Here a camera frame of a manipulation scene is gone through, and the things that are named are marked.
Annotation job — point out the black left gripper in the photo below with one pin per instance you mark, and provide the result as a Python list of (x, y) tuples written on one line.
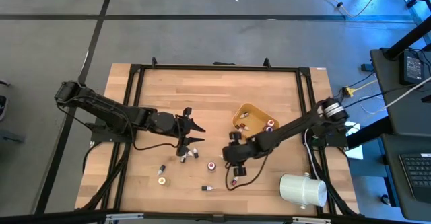
[(182, 130)]

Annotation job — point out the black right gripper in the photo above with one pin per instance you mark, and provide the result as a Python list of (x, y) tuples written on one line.
[(240, 151)]

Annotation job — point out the small dark dropper bottle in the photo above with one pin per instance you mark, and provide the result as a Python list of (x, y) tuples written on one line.
[(183, 158), (195, 154), (190, 153), (162, 168)]

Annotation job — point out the large red food coloring bottle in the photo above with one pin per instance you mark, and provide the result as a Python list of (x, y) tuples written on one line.
[(211, 165)]

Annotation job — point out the large purple food coloring bottle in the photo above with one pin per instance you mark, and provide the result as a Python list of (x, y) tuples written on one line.
[(268, 129)]

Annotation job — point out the small brown dropper bottle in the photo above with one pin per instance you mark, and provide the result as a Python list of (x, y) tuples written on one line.
[(244, 115)]

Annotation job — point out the small dark blue-label bottle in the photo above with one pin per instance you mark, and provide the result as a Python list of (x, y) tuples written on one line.
[(205, 188)]

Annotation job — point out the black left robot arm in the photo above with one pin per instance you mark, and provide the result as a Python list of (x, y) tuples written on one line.
[(111, 108)]

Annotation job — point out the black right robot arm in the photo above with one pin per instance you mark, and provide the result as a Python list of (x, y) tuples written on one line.
[(289, 128)]

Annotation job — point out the yellow plastic bin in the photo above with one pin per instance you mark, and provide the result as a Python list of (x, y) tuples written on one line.
[(256, 116)]

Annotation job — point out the white cylindrical canister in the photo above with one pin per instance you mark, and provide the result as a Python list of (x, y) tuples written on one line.
[(301, 190)]

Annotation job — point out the white paper sheet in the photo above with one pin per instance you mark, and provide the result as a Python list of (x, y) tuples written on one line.
[(355, 151)]

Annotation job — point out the yellow plug connector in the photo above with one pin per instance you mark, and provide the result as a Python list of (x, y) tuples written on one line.
[(349, 91)]

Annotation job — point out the black rig crossbar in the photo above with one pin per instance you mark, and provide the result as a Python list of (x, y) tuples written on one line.
[(67, 217)]

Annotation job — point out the black power plug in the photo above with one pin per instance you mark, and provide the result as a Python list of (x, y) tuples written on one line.
[(367, 67)]

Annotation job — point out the black desk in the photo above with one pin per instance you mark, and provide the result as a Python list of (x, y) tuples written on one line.
[(407, 123)]

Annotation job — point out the grey chair base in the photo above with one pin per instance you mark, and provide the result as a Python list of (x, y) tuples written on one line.
[(10, 136)]

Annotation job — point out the black keyboard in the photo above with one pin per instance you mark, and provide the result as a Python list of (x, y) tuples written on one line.
[(419, 173)]

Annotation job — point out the person's shoe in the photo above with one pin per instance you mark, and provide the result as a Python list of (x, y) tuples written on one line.
[(2, 106)]

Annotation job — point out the black power adapter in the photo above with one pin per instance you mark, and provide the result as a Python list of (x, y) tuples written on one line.
[(412, 67)]

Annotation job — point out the silver bracket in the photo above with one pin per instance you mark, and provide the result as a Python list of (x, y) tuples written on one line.
[(309, 220), (124, 216)]

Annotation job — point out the black diagonal post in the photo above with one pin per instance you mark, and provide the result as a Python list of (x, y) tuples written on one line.
[(407, 40)]

